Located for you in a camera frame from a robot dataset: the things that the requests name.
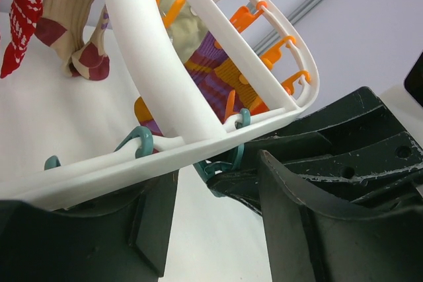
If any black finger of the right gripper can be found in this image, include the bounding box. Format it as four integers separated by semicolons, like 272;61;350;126
207;87;422;212

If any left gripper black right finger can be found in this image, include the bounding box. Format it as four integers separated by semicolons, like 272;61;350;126
258;151;422;281

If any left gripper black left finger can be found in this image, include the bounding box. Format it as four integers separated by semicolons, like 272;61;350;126
1;171;178;281

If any white oval clip hanger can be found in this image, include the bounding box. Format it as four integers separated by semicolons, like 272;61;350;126
1;0;320;210

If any teal clothes peg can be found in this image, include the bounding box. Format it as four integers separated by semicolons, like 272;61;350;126
193;144;245;182

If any purple orange hanging sock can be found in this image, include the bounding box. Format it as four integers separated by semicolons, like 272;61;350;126
134;30;270;137

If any cream hanging sock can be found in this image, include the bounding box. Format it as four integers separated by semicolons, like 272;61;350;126
159;0;208;63

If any cream purple striped sock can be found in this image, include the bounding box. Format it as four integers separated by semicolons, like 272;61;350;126
35;0;110;81

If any red patterned hanging sock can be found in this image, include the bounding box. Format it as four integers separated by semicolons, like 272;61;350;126
1;0;43;79

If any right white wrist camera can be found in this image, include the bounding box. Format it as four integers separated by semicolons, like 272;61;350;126
404;53;423;106

